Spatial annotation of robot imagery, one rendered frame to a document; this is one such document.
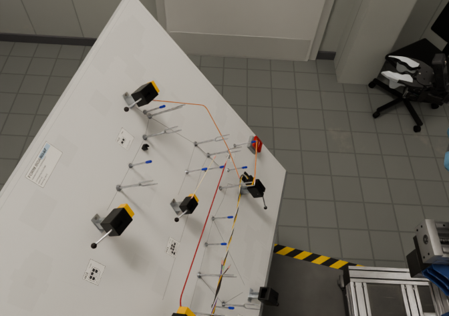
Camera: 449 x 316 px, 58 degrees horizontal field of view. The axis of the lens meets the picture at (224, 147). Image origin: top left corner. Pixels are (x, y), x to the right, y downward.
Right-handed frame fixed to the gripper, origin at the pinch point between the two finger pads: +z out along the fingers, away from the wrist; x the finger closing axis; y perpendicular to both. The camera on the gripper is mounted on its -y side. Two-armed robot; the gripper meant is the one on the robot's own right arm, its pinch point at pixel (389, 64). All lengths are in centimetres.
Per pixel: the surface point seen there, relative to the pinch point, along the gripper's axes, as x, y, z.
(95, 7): 71, 130, 213
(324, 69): 136, 178, 36
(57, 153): -75, -15, 62
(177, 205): -66, 16, 39
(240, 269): -68, 49, 16
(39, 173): -81, -17, 62
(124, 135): -59, -2, 58
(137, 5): -21, -9, 77
